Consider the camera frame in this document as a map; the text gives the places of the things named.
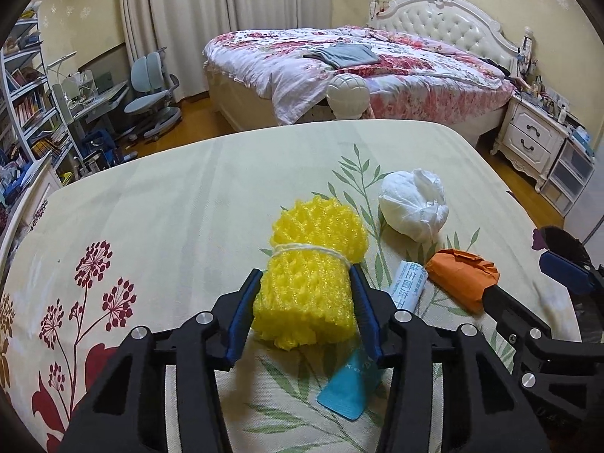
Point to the folded grey-blue clothes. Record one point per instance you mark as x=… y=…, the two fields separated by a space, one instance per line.
x=344 y=54

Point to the white blue paper packet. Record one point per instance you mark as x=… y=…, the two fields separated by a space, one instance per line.
x=408 y=285

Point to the grey-blue desk chair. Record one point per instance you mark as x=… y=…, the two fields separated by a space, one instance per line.
x=151 y=89

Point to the white nightstand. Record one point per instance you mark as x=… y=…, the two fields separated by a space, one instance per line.
x=531 y=134

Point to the yellow foam net bundle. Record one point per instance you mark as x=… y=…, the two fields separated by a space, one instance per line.
x=306 y=264

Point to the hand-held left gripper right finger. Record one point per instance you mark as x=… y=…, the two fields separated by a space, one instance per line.
x=368 y=316

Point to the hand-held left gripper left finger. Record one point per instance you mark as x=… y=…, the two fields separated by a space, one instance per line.
x=240 y=325

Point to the study desk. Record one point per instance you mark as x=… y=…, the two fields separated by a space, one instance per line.
x=89 y=99

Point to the blue plastic scraper card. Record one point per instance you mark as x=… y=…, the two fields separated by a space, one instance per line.
x=349 y=387

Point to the white crumpled tissue wad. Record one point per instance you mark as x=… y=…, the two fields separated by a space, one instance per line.
x=415 y=205

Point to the white bookshelf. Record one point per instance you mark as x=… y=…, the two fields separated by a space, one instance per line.
x=28 y=104

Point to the plastic drawer unit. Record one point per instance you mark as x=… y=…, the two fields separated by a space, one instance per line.
x=571 y=174

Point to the white tufted headboard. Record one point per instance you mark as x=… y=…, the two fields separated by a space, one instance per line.
x=448 y=21

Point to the orange snack wrapper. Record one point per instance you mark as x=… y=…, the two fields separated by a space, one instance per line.
x=462 y=278

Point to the blue basket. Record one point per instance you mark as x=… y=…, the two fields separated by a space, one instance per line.
x=101 y=148

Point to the white curtain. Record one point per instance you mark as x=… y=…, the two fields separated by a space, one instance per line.
x=212 y=19

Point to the group of nightstand bottles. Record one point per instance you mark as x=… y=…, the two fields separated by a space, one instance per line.
x=542 y=87

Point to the bed with floral quilt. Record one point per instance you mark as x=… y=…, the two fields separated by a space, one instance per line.
x=377 y=71

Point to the white round bedpost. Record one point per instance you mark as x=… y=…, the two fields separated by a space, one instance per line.
x=349 y=96

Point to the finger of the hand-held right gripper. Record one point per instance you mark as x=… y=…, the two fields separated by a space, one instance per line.
x=514 y=314
x=566 y=271

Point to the floral mattress cover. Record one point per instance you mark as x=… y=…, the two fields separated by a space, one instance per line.
x=165 y=222

